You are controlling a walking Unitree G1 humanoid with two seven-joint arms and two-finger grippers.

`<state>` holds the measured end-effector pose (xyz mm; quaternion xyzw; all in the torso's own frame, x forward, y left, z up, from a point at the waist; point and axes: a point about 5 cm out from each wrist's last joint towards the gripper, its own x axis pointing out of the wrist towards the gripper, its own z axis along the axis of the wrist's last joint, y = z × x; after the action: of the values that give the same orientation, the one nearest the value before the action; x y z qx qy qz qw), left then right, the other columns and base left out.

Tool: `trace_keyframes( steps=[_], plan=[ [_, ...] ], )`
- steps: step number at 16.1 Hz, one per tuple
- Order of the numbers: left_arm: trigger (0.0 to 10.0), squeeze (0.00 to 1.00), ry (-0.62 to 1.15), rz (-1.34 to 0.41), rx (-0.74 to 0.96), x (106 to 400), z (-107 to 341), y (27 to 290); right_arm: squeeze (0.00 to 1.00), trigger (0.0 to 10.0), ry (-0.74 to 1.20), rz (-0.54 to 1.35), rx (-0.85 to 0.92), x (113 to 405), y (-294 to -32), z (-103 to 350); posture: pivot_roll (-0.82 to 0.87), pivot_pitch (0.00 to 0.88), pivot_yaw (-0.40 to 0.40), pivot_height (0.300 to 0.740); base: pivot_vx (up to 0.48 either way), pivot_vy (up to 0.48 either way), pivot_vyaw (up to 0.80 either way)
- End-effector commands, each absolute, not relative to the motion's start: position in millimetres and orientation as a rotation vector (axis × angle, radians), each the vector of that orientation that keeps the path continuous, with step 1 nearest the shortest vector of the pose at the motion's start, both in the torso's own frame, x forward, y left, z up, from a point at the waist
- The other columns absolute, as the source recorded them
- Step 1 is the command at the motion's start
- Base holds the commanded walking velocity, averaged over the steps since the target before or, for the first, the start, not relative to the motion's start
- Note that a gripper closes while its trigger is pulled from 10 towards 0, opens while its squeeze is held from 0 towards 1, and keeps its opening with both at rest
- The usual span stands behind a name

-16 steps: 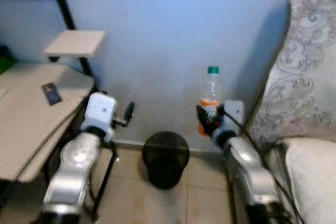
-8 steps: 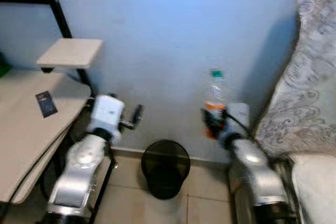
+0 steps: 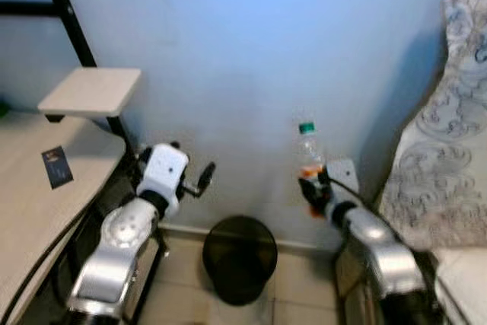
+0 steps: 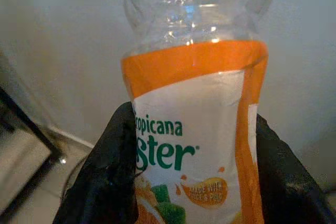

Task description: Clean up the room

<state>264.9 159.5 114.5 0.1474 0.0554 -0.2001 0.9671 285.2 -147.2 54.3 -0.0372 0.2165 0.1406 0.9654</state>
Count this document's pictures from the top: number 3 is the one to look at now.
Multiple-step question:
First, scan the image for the clear plastic bottle green cap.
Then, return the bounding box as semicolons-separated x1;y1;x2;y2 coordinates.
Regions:
297;122;326;181

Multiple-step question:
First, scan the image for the black mesh wastebasket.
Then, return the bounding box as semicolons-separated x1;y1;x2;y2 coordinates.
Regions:
202;215;279;307

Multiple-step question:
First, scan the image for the grey swirl patterned curtain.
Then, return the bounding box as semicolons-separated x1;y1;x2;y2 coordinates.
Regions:
378;0;487;251

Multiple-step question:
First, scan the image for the small black card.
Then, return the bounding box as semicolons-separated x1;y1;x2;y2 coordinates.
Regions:
42;146;75;190

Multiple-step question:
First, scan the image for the light wood shelf board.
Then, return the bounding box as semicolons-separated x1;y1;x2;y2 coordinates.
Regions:
38;66;143;120

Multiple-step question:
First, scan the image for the light wood desk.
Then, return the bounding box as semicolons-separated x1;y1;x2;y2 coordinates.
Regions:
0;112;128;322

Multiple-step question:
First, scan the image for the white quilted mattress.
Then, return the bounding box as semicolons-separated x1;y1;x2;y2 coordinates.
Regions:
434;247;487;325

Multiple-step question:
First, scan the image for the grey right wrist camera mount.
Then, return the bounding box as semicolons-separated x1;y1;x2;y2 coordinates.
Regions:
326;158;360;196

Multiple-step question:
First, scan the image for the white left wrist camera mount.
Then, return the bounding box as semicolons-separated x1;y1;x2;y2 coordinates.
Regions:
137;142;189;200

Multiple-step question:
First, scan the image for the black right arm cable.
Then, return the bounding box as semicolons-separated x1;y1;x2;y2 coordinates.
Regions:
326;177;465;325

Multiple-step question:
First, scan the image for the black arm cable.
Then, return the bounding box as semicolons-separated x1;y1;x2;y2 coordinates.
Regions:
0;150;145;324
326;177;465;325

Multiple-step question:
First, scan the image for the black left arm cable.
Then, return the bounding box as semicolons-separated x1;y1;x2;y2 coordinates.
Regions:
0;150;145;324

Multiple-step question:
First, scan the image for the black metal shelf frame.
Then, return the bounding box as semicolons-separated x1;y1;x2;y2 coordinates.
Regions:
0;0;136;152

